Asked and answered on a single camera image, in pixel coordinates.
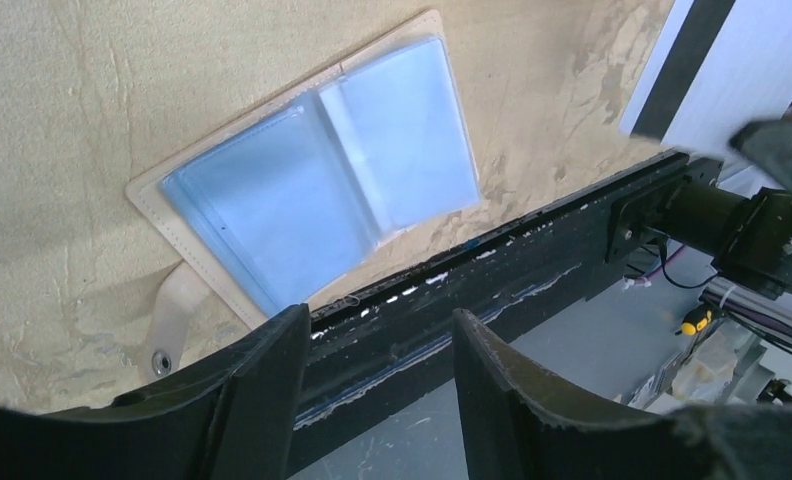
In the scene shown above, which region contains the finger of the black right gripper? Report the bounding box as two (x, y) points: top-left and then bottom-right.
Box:
(729, 115), (792, 194)

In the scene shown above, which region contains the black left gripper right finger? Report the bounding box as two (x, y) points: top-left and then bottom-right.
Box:
(452, 309), (792, 479)

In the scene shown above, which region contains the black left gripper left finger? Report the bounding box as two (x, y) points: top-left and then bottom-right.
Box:
(0, 304), (311, 479)

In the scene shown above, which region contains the silver card with stripe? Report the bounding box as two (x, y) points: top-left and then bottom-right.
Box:
(619, 1), (792, 160)

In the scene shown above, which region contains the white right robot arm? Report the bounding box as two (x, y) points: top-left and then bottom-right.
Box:
(605, 115), (792, 299)

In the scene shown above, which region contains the black front rail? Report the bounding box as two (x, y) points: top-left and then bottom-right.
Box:
(287, 151), (723, 475)

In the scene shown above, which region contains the yellow handled screwdriver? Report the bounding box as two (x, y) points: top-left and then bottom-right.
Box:
(676, 303), (716, 336)

